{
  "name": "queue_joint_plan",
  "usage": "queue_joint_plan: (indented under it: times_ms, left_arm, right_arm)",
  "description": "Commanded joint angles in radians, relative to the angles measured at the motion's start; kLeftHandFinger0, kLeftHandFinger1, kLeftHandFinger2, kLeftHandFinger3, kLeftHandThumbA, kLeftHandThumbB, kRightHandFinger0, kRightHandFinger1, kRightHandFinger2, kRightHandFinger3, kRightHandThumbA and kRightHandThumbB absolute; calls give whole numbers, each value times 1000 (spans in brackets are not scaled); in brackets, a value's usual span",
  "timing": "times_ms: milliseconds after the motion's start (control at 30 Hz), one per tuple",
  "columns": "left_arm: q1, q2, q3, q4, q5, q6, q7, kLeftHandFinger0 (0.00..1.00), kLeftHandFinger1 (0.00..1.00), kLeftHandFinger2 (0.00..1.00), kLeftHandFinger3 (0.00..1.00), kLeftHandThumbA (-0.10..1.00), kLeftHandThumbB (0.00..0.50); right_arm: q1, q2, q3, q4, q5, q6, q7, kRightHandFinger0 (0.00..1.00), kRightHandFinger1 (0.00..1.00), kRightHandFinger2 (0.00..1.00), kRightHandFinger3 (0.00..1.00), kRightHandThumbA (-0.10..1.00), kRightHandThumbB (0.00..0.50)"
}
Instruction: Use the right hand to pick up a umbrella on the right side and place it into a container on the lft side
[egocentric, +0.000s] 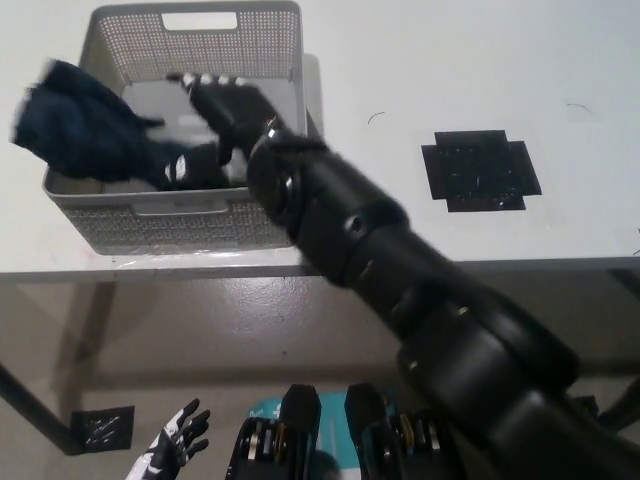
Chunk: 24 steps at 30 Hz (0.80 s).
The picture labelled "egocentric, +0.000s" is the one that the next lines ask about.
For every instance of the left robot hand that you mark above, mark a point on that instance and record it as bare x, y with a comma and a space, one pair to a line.
175, 440

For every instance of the black cross-shaped mat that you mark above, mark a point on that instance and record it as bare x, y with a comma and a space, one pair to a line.
480, 170

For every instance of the black diagonal table leg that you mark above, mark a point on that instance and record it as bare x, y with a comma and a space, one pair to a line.
35, 407

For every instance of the grey perforated plastic basket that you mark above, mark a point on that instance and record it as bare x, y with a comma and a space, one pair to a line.
200, 227

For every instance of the navy blue umbrella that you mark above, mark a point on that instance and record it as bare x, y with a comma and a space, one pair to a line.
85, 130

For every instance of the black ribbed robot body block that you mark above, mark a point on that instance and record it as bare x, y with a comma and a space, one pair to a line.
300, 415
365, 415

